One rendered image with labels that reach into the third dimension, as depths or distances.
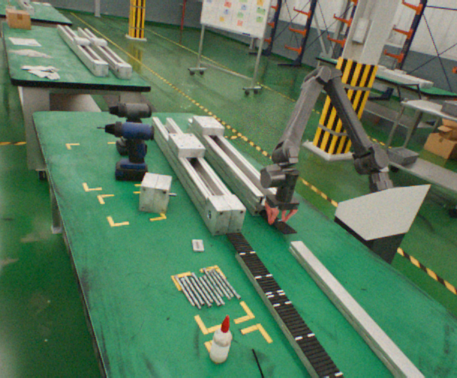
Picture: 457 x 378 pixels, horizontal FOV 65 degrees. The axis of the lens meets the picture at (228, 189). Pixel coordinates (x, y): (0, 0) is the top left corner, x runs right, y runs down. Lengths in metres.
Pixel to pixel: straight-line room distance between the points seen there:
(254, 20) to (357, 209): 5.65
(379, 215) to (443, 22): 8.49
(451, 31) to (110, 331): 9.20
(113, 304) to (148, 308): 0.08
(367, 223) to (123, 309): 0.88
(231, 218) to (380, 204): 0.52
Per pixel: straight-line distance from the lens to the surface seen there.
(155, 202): 1.22
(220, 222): 1.14
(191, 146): 1.47
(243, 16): 6.95
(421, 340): 1.10
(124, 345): 0.85
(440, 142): 6.10
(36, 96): 2.83
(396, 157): 4.15
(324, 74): 1.41
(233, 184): 1.43
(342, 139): 4.55
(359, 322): 1.00
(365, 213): 1.38
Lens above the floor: 1.44
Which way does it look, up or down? 27 degrees down
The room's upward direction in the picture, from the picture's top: 11 degrees clockwise
